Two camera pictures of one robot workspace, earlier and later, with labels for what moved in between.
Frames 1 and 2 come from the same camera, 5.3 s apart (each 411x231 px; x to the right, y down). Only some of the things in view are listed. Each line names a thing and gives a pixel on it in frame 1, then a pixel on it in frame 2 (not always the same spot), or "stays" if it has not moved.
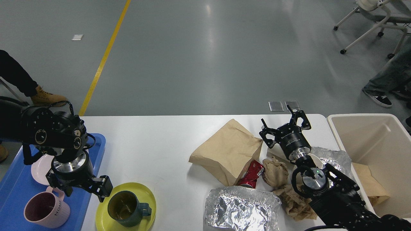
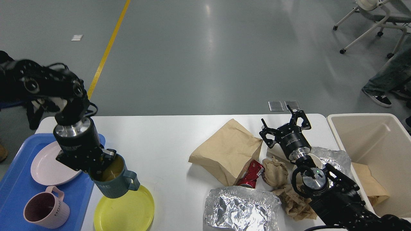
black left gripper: [79, 174] to [80, 146]
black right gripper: [292, 140] stays
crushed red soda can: [256, 169] stays
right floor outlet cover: [293, 104] stays
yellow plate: [104, 222] stays
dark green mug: [124, 207] to [112, 180]
